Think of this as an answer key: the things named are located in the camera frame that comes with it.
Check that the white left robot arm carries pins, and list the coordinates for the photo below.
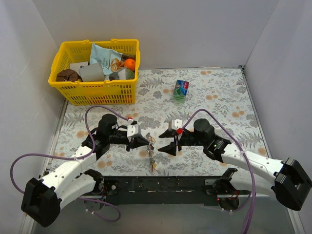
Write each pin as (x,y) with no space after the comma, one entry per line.
(44,198)

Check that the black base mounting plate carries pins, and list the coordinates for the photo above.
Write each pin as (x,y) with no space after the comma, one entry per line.
(132,190)

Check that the orange fruit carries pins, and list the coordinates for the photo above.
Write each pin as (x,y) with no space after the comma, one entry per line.
(130,64)

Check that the grey cardboard box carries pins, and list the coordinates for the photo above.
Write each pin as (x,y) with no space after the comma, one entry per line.
(92,73)

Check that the white carton in basket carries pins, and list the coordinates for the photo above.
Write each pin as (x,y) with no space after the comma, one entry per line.
(76,66)

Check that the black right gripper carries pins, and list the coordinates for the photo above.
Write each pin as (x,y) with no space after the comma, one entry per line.
(177,141)

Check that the floral patterned table mat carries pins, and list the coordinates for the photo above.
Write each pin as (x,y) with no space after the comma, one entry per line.
(218,95)

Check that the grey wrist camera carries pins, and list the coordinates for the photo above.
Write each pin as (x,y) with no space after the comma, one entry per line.
(133,130)
(175,126)

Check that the green blue sponge pack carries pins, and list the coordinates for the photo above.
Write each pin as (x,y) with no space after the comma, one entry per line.
(180,91)

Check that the large metal key ring disc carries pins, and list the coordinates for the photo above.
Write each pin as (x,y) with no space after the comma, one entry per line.
(150,149)

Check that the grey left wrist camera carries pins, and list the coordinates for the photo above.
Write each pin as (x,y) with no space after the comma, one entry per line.
(133,130)

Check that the yellow plastic shopping basket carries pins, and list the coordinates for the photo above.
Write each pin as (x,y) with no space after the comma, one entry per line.
(98,92)

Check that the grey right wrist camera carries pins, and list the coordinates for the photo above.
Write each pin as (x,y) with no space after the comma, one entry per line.
(175,126)

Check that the green avocado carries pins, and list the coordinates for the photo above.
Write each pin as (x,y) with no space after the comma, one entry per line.
(129,74)

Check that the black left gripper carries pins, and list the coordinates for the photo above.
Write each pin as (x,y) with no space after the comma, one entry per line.
(131,141)

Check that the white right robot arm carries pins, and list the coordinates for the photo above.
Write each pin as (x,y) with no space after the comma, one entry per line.
(285,180)

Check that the light blue chips bag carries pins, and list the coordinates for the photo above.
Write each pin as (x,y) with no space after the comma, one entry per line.
(109,59)

